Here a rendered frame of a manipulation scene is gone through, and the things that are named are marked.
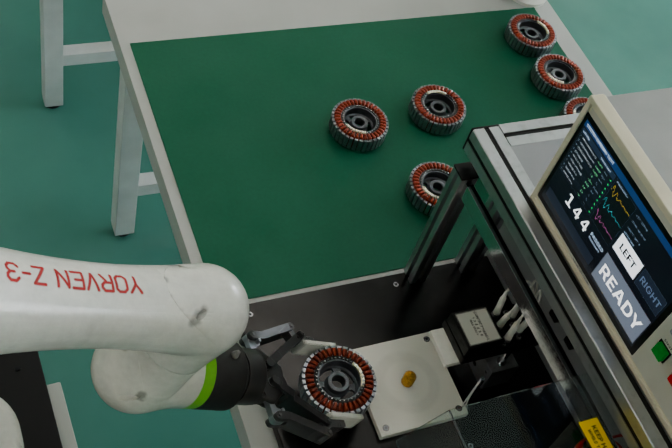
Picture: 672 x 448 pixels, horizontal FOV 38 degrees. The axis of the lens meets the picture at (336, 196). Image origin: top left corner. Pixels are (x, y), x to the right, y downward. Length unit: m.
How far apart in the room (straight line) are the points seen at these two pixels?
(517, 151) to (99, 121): 1.62
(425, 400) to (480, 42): 0.92
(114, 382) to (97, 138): 1.66
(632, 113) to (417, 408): 0.57
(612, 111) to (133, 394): 0.66
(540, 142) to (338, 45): 0.70
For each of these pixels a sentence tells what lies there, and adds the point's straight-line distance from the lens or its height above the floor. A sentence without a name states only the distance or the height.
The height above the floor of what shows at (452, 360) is 0.88.
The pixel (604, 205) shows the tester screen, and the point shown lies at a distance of 1.24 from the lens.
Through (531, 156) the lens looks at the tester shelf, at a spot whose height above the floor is 1.11.
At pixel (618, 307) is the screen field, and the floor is 1.16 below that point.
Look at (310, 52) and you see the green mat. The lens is 1.99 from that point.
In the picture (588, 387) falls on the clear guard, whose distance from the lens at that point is 1.29.
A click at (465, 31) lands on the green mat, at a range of 2.17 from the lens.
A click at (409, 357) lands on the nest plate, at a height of 0.78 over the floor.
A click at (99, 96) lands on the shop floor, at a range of 2.87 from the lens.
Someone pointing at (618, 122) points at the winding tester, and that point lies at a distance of 1.22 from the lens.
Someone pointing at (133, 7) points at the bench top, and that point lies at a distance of 2.02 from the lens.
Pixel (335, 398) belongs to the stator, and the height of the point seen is 0.85.
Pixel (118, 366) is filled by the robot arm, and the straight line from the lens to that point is 1.15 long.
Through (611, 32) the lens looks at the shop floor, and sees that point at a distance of 3.68.
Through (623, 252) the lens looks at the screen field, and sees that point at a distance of 1.23.
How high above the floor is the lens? 2.08
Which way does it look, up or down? 49 degrees down
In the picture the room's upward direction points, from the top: 19 degrees clockwise
